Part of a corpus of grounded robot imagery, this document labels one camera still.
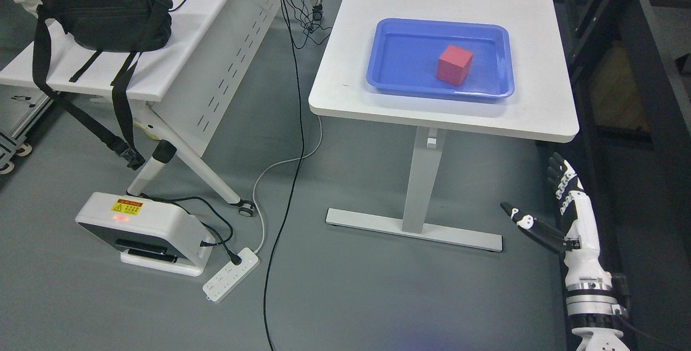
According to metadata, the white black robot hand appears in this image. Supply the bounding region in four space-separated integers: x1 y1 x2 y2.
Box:
500 153 613 292

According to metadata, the pink foam block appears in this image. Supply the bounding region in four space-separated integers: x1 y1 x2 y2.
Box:
435 44 474 87

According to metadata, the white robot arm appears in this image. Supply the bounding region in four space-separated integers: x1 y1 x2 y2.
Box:
565 272 629 350

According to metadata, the black shoulder bag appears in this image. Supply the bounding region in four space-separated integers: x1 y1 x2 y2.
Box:
32 0 173 171

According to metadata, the black shelf right side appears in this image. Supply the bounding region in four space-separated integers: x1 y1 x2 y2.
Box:
551 0 689 350

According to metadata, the blue plastic tray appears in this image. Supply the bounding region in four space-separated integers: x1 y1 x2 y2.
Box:
366 18 515 102

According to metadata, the white rectangular table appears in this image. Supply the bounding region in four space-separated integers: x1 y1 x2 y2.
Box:
309 0 579 252

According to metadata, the white power strip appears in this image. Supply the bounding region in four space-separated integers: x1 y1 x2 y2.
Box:
202 247 261 303

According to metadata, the white box device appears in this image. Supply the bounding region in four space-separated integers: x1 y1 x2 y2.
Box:
76 193 216 276

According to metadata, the white folding table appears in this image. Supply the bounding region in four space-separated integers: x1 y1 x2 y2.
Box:
0 0 306 218

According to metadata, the long black cable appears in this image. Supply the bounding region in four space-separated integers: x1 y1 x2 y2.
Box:
262 0 306 351

